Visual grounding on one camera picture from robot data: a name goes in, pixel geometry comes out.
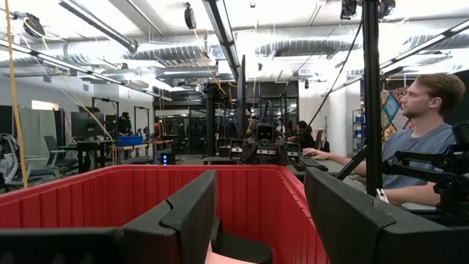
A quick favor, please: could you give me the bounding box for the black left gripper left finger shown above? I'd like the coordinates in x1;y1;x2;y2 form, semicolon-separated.
0;169;218;264

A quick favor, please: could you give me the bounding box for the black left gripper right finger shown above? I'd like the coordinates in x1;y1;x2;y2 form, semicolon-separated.
303;166;469;264

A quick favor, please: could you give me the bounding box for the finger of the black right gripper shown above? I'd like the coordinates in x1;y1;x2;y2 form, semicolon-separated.
265;147;289;165
241;147;265;165

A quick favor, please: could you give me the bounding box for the red plastic bin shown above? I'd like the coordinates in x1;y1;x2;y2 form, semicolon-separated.
0;164;329;264

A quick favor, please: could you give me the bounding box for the blue plastic bin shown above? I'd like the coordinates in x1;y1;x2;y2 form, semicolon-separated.
117;135;144;147

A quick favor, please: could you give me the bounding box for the person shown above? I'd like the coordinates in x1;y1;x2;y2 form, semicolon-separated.
302;73;467;206
116;111;133;136
287;120;317;150

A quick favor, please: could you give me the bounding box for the black keyboard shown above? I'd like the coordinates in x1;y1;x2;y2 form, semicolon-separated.
292;156;330;173

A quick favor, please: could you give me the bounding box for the black room pillar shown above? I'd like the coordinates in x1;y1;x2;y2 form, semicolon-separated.
204;86;218;157

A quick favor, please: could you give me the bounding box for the black flat panel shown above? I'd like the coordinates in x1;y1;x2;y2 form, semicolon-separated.
237;54;248;139

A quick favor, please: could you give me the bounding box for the dark desk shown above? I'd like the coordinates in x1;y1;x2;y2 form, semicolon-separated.
203;155;367;181

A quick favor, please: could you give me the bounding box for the wooden table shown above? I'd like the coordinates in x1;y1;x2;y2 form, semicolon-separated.
113;139;174;163

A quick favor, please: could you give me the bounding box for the shelf with blue boxes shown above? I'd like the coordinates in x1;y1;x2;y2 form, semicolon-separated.
352;108;367;153

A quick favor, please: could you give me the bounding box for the black ceiling track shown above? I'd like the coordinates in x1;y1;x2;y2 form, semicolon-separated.
201;0;242;80

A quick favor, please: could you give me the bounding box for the black table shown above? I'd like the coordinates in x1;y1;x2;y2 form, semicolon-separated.
75;140;115;174

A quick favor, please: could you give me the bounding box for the colourful patterned panel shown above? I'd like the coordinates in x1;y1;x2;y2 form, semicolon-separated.
379;86;416;142

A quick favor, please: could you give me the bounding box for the black monitor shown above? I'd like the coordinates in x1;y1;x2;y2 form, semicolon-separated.
70;111;106;140

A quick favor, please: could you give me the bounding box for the grey office chair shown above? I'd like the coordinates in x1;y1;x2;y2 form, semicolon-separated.
43;135;78;174

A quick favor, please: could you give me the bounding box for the black mounted device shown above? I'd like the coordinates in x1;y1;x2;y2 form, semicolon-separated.
377;0;397;19
339;0;358;21

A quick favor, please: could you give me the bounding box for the green fabric curtain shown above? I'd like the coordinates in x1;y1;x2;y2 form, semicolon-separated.
18;107;56;159

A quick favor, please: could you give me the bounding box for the white office chair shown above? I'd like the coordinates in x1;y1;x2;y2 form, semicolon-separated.
0;133;20;188

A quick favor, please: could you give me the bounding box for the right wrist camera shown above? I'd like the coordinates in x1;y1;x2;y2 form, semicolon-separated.
255;123;276;143

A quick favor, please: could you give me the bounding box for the black hanging cable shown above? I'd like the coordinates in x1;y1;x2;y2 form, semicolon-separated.
295;21;363;144

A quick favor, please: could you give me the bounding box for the black vertical frame post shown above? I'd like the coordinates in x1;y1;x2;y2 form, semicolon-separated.
361;0;384;196

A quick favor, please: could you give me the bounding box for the silver ventilation duct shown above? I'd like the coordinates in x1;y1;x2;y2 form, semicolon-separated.
123;43;207;64

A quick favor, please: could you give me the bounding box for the long ceiling light rail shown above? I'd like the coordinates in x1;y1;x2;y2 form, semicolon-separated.
320;20;469;98

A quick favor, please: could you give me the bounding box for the yellow hanging cable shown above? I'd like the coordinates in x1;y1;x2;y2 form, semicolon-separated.
3;0;29;190

